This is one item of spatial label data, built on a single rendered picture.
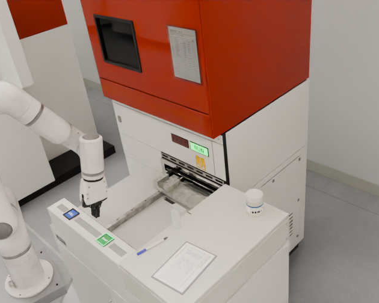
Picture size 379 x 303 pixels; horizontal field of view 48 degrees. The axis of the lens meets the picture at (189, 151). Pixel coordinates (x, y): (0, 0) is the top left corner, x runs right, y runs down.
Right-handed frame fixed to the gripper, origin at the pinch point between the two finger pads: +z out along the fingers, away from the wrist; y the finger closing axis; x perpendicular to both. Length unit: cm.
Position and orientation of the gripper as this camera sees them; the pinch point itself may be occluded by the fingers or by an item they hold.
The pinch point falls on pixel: (95, 211)
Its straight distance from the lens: 171.0
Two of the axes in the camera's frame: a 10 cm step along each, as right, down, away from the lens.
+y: -7.1, 2.7, -6.5
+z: -0.3, 9.1, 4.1
